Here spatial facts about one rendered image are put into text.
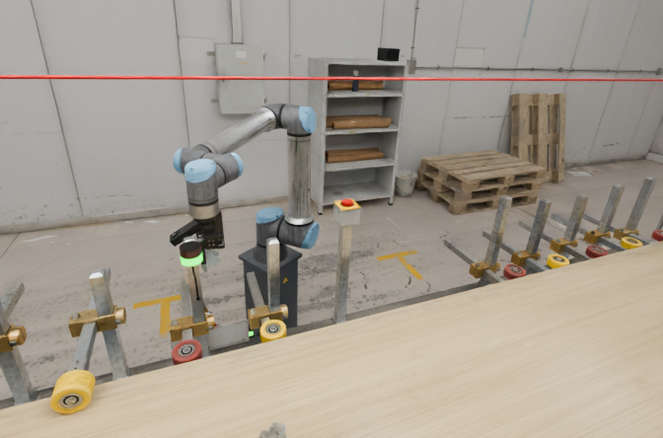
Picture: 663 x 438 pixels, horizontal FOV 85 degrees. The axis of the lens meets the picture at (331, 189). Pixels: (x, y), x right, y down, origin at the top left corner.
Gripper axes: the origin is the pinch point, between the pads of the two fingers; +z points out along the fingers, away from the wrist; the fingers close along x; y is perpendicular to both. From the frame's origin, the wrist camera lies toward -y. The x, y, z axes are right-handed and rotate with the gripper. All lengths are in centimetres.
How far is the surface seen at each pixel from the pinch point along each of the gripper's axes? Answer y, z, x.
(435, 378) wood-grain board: 55, 11, -55
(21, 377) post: -51, 19, -9
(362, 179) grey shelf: 194, 83, 257
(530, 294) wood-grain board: 111, 11, -37
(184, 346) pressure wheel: -7.4, 10.5, -22.2
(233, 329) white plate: 7.7, 24.0, -5.7
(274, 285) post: 22.0, 5.4, -9.6
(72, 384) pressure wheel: -31.2, 3.0, -33.3
